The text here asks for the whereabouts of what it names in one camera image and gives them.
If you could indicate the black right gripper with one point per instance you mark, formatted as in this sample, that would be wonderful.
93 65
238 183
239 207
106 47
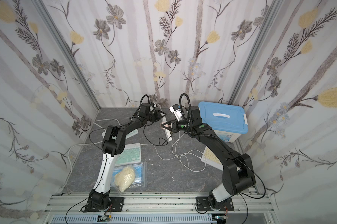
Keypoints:
175 125

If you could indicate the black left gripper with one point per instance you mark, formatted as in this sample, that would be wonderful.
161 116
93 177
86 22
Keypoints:
157 114

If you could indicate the white power strip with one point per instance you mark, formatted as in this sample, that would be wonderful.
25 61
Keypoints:
166 131

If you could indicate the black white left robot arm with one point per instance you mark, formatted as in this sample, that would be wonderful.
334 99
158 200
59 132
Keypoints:
113 144

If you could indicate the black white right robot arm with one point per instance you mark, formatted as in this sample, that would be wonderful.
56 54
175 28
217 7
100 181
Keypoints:
238 174

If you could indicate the far green white keyboard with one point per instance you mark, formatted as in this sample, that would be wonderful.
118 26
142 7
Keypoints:
131 134

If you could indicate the green white keyboard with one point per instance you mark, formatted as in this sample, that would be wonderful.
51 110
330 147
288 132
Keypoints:
130 155
131 134

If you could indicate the near green white keyboard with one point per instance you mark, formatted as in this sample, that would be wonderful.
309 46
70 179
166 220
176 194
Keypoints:
130 155

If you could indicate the blue lid storage box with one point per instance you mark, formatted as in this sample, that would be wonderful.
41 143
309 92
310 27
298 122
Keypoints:
229 122

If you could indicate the bag of blue masks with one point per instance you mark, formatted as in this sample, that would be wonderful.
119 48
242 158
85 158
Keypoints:
140 179

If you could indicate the cream cloth bundle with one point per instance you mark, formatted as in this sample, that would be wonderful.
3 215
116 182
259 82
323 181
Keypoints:
125 178

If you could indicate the white cable yellow keyboard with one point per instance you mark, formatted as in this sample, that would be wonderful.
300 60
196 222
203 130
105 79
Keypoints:
183 158

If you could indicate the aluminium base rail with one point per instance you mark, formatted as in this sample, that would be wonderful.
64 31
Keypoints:
160 208

